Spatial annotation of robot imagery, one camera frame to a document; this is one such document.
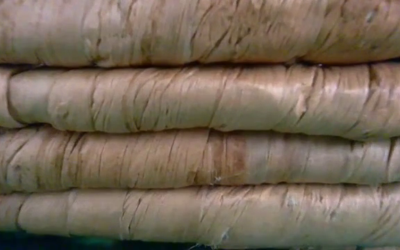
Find woven wicker basket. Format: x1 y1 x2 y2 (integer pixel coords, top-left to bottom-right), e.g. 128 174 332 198
0 0 400 250

